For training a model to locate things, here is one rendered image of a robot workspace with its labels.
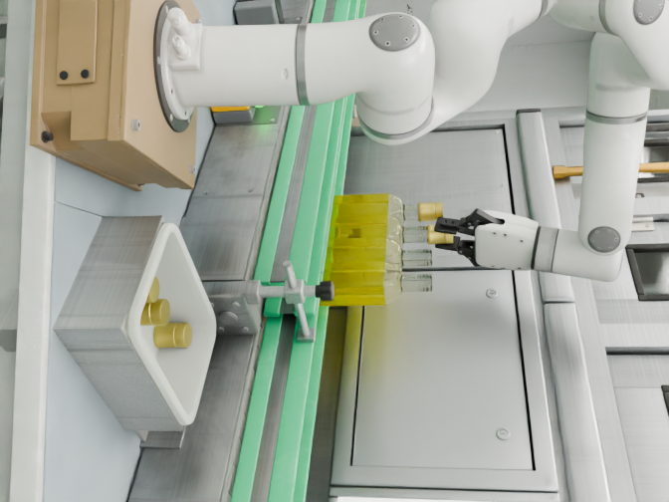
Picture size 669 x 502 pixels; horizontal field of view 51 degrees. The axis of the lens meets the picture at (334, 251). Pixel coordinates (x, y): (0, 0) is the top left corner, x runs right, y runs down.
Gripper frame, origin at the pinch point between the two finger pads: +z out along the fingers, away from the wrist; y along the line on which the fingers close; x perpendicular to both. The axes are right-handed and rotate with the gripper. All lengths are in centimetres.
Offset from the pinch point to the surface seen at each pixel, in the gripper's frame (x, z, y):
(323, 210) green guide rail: 5.1, 20.7, 6.5
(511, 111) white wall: -458, 57, -315
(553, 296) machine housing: -0.7, -19.0, -12.8
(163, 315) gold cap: 43, 25, 23
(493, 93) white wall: -484, 79, -315
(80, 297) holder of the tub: 49, 29, 34
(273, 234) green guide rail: 18.8, 22.7, 14.0
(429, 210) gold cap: -3.8, 4.2, 1.3
